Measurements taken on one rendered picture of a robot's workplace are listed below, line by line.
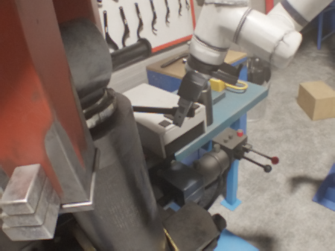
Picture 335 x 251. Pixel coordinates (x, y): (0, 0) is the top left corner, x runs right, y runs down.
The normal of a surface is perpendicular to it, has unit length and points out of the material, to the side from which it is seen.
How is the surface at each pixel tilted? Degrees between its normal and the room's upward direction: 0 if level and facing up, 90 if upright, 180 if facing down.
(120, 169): 90
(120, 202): 90
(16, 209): 90
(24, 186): 0
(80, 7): 90
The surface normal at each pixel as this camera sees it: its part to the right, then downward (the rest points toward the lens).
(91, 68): 0.73, 0.30
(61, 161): 0.14, 0.50
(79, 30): 0.32, -0.53
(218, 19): -0.49, 0.45
